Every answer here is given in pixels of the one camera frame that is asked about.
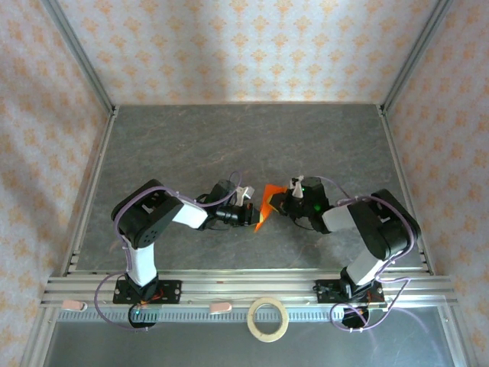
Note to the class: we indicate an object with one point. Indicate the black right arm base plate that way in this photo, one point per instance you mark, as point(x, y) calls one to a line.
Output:
point(324, 292)

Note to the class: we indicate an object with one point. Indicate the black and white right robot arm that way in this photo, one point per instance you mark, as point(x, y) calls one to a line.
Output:
point(386, 225)

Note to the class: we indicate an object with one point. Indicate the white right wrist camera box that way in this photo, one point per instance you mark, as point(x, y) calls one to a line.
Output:
point(297, 191)

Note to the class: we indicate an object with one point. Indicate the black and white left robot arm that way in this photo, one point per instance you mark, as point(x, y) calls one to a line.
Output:
point(145, 218)

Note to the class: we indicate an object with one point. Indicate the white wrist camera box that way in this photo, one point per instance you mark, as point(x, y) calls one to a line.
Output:
point(242, 195)
point(297, 191)

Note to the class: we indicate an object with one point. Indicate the aluminium frame post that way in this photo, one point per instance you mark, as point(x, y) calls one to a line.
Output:
point(76, 49)
point(416, 49)

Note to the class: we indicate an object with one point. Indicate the aluminium mounting rail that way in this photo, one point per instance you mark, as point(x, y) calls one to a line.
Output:
point(248, 283)

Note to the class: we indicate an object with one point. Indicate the aluminium table side rail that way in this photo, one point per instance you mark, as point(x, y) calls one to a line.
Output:
point(394, 153)
point(93, 183)

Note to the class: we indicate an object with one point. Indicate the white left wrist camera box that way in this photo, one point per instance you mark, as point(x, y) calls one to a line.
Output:
point(242, 195)

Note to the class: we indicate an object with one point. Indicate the pink clip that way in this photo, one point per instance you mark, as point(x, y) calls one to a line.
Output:
point(72, 305)
point(221, 307)

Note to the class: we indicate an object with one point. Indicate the beige tape roll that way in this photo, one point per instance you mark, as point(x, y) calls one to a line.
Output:
point(250, 319)

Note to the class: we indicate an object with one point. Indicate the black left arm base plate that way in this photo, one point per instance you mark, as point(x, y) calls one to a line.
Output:
point(172, 290)

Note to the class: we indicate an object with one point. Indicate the orange paper sheet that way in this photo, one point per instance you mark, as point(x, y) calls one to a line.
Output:
point(267, 202)

